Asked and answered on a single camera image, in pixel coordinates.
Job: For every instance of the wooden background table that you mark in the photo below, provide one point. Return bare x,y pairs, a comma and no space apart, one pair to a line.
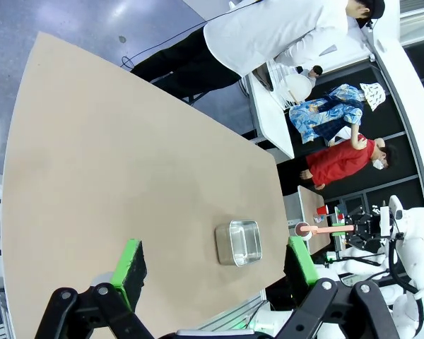
312,201

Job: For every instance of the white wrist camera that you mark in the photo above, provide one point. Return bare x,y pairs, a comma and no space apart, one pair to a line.
385,220

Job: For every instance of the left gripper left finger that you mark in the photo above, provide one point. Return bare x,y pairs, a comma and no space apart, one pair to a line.
127,275

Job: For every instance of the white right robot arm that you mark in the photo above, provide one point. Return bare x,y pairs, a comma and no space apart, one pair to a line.
420,247

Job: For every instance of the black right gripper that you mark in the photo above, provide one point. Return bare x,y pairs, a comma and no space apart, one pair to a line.
372,229

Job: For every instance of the white patterned bucket hat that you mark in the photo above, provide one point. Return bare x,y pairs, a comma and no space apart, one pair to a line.
372,95

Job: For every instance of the person in white shirt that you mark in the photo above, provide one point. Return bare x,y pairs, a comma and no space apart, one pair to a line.
268,31

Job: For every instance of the red cup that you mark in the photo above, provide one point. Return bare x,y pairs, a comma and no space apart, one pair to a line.
322,210

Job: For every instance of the white side table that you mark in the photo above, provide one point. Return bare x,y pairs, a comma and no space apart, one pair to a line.
268,116

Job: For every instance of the masked person in red shirt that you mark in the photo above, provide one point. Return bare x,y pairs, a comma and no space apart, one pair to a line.
339,162

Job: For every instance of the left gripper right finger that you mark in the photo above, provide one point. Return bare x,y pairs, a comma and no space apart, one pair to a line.
304,272

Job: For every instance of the rectangular steel container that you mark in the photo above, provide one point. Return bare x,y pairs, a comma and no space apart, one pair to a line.
245,240

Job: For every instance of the white plate in rack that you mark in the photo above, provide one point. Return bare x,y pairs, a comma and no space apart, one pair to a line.
297,86

